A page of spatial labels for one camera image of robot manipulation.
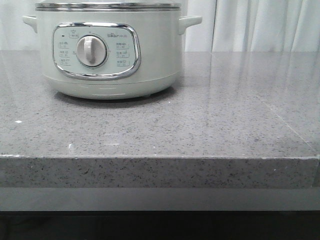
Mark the pale green electric cooking pot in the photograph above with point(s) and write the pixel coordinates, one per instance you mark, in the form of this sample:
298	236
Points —
110	55

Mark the glass pot lid steel rim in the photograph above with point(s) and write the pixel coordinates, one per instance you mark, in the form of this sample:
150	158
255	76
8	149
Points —
100	6

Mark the white curtain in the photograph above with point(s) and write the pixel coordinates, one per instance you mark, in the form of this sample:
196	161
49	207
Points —
227	25

